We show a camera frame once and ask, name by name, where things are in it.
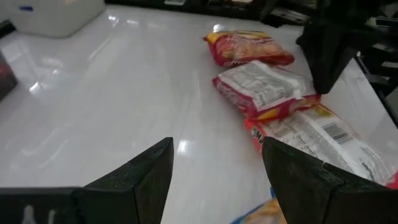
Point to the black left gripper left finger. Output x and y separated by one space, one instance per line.
124 193

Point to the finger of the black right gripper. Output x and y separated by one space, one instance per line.
326 59

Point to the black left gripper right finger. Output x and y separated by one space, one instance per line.
311 193

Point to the blue soy sauce noodle packet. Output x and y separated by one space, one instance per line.
264 214

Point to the orange Maruchan noodle packet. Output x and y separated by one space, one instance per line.
248 49
311 133

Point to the red Maruchan noodle packet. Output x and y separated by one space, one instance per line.
264 84

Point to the dark grey plastic bin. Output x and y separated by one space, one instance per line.
6 77

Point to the white plastic bin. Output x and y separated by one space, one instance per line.
56 18

